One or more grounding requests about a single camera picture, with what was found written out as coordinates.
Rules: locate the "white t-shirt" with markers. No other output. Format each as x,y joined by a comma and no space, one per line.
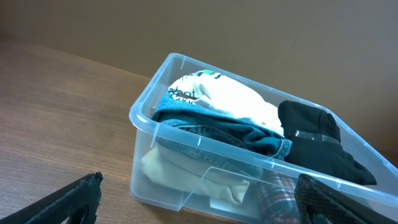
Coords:
226,96

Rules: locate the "red blue plaid cloth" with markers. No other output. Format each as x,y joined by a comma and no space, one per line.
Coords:
276,199

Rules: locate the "blue denim cloth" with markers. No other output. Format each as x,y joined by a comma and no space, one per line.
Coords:
236,132

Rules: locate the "clear plastic storage container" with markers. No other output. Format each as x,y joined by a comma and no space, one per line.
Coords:
215,142

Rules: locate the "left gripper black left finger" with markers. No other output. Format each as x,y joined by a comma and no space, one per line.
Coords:
75,203

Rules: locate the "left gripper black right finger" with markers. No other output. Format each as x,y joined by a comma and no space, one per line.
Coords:
320,204

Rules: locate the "black cloth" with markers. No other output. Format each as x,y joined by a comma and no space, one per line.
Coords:
316,143

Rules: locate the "cream cloth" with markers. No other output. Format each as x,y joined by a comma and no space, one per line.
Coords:
179,172

